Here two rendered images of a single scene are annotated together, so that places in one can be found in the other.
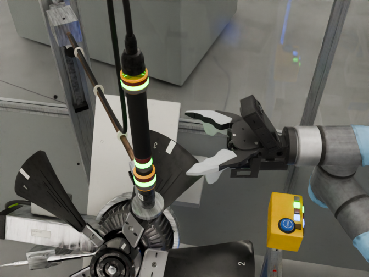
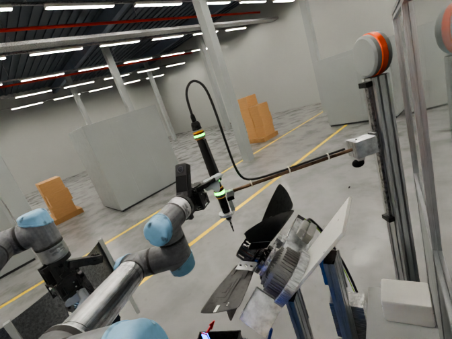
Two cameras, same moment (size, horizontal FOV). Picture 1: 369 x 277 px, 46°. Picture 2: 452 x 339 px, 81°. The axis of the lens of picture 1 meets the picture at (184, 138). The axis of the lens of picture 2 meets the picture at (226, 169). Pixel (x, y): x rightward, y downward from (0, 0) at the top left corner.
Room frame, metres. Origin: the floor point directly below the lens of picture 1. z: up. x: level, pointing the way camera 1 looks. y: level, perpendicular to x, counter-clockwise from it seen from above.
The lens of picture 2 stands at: (1.02, -0.82, 1.92)
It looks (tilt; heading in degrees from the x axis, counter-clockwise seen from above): 15 degrees down; 115
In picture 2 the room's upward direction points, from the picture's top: 19 degrees counter-clockwise
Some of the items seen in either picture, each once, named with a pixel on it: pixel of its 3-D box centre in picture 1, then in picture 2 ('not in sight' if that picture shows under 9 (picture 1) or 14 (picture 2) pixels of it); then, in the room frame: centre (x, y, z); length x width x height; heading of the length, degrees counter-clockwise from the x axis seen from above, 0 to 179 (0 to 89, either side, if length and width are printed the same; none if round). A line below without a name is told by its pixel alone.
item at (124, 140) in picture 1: (98, 90); (290, 170); (0.82, 0.21, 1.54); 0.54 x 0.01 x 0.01; 26
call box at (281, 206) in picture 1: (284, 222); not in sight; (0.77, -0.32, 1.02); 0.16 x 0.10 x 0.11; 171
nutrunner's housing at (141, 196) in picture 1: (141, 142); (211, 169); (0.54, 0.08, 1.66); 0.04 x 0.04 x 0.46
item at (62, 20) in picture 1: (63, 25); (363, 145); (1.11, 0.35, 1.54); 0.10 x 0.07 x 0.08; 26
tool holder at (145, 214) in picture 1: (144, 189); (226, 202); (0.55, 0.08, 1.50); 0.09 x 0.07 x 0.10; 26
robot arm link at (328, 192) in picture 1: (335, 185); (172, 255); (0.53, -0.30, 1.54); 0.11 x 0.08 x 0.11; 20
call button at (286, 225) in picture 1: (286, 225); not in sight; (0.73, -0.32, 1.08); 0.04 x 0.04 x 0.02
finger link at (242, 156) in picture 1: (234, 154); not in sight; (0.51, -0.09, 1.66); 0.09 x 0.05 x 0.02; 127
